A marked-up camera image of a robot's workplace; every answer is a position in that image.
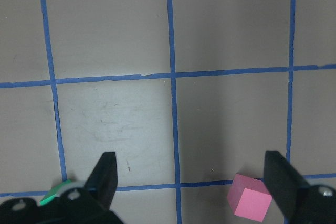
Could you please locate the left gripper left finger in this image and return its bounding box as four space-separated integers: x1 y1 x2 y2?
84 152 117 210

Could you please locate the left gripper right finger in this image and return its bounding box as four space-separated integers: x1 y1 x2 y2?
264 151 310 216

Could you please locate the green cube near left arm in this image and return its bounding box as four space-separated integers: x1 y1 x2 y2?
39 179 72 206

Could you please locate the pink cube far side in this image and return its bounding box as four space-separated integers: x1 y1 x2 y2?
227 174 272 222

